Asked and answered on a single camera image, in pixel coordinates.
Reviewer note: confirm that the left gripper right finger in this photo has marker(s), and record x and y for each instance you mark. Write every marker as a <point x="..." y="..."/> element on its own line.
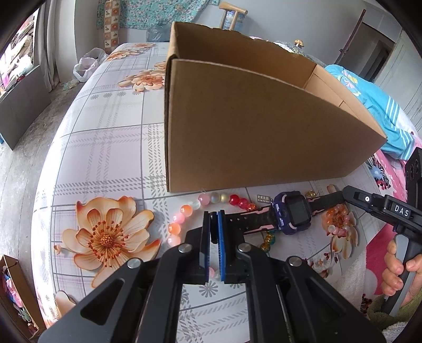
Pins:
<point x="238" y="264"/>

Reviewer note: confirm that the small mushroom figurine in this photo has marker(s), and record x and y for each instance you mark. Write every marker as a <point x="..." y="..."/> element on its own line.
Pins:
<point x="299" y="43"/>

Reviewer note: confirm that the right hand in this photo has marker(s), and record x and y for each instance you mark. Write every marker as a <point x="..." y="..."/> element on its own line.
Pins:
<point x="394" y="268"/>

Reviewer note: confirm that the blue striped shirt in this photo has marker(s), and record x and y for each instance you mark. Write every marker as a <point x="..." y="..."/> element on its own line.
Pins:
<point x="402" y="136"/>

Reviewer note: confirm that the green knit sleeve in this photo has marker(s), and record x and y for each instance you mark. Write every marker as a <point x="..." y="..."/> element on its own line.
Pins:
<point x="382" y="321"/>

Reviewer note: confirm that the brown paper bag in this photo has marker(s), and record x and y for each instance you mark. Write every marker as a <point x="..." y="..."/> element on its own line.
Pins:
<point x="19" y="306"/>

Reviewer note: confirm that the small gold earring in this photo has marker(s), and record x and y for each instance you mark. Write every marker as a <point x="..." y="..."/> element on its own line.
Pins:
<point x="311" y="194"/>

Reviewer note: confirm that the white plastic bag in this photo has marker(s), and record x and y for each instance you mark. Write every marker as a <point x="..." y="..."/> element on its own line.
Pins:
<point x="88" y="64"/>

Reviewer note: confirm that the pink floral fleece blanket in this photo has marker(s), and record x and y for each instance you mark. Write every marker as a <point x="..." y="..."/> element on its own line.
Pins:
<point x="413" y="179"/>

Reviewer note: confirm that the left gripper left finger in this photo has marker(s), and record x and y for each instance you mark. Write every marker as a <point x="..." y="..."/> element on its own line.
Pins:
<point x="187" y="263"/>

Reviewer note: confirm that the grey green patterned pillow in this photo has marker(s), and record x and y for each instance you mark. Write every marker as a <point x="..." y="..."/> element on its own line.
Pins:
<point x="290" y="47"/>

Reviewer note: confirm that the purple pink kids smartwatch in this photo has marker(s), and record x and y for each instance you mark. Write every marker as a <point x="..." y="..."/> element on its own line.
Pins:
<point x="288" y="212"/>

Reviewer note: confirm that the dark grey cabinet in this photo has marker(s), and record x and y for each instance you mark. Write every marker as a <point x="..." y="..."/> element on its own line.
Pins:
<point x="22" y="105"/>

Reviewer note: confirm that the silver rectangular pendant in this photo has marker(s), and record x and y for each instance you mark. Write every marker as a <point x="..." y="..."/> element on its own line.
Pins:
<point x="263" y="199"/>

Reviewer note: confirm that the floral plaid bed sheet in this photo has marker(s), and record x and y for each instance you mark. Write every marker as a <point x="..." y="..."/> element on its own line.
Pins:
<point x="110" y="144"/>

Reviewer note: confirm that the brown cardboard box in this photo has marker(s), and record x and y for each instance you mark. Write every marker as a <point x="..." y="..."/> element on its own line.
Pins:
<point x="243" y="112"/>

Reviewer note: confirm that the patterned tall box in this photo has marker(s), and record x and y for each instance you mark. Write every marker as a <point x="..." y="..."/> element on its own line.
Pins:
<point x="111" y="25"/>

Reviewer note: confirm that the wooden chair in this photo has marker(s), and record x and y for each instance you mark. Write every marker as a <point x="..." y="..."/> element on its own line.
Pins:
<point x="233" y="16"/>

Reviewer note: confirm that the teal floral hanging cloth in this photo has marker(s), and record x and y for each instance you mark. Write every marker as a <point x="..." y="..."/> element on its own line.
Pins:
<point x="143" y="14"/>

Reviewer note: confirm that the grey window curtain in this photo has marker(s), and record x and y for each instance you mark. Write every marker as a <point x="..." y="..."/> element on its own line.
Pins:
<point x="44" y="43"/>

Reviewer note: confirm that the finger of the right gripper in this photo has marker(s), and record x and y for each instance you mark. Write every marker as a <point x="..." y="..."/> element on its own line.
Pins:
<point x="357" y="197"/>

